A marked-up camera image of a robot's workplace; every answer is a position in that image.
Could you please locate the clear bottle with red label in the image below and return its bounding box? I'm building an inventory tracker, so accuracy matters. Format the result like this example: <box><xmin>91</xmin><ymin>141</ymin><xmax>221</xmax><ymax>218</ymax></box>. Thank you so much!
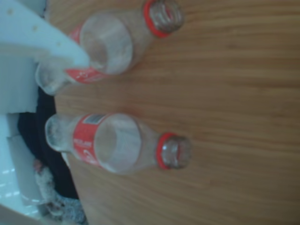
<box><xmin>45</xmin><ymin>112</ymin><xmax>194</xmax><ymax>175</ymax></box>
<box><xmin>35</xmin><ymin>0</ymin><xmax>185</xmax><ymax>96</ymax></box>

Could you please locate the white curtain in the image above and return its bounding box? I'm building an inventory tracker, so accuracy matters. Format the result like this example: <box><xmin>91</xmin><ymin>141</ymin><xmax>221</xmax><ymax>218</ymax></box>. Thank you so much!
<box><xmin>0</xmin><ymin>114</ymin><xmax>46</xmax><ymax>225</ymax></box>

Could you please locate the person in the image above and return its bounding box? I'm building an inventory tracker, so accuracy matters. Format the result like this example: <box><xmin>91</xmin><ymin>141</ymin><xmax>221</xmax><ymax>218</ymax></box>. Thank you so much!
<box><xmin>32</xmin><ymin>159</ymin><xmax>86</xmax><ymax>225</ymax></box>

